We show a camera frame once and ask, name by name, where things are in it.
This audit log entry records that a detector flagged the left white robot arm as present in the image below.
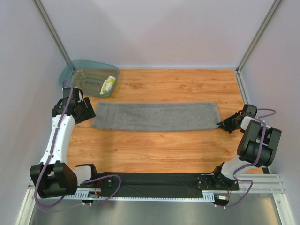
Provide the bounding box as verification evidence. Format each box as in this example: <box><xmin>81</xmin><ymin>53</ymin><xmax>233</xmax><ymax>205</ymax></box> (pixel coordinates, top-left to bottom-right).
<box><xmin>30</xmin><ymin>87</ymin><xmax>97</xmax><ymax>199</ymax></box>

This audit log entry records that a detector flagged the left aluminium frame post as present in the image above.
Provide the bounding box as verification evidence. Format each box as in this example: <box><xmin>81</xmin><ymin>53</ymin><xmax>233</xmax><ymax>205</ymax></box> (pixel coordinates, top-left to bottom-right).
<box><xmin>32</xmin><ymin>0</ymin><xmax>71</xmax><ymax>64</ymax></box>

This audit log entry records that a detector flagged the aluminium front rail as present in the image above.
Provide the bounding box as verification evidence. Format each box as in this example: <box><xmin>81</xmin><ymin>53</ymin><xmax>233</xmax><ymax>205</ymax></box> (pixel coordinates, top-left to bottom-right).
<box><xmin>30</xmin><ymin>167</ymin><xmax>284</xmax><ymax>199</ymax></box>

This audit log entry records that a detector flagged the teal transparent plastic tub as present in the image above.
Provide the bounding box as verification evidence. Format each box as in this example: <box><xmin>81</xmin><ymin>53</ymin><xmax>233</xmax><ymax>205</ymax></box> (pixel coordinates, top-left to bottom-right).
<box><xmin>59</xmin><ymin>60</ymin><xmax>120</xmax><ymax>98</ymax></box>

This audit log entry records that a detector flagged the yellow green patterned towel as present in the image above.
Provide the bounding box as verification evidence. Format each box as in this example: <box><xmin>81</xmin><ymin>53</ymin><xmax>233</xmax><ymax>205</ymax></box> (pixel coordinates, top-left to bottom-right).
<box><xmin>100</xmin><ymin>76</ymin><xmax>116</xmax><ymax>95</ymax></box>

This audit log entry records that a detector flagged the aluminium frame post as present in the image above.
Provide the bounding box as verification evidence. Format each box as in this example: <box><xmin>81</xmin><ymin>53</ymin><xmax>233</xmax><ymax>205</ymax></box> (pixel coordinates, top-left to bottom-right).
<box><xmin>236</xmin><ymin>0</ymin><xmax>285</xmax><ymax>72</ymax></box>
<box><xmin>32</xmin><ymin>0</ymin><xmax>71</xmax><ymax>64</ymax></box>

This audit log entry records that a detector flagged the grey towel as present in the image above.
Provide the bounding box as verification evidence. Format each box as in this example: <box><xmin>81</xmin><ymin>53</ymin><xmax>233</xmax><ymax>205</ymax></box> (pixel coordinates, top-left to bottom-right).
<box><xmin>91</xmin><ymin>102</ymin><xmax>221</xmax><ymax>132</ymax></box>

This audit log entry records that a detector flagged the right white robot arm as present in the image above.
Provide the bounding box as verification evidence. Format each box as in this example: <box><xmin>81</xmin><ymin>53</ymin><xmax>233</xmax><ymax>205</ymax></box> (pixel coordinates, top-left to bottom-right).
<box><xmin>211</xmin><ymin>104</ymin><xmax>282</xmax><ymax>189</ymax></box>

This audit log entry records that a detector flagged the right aluminium frame post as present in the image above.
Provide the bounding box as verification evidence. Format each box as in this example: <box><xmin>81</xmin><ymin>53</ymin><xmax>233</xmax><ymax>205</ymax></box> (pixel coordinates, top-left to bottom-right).
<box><xmin>236</xmin><ymin>0</ymin><xmax>285</xmax><ymax>72</ymax></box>

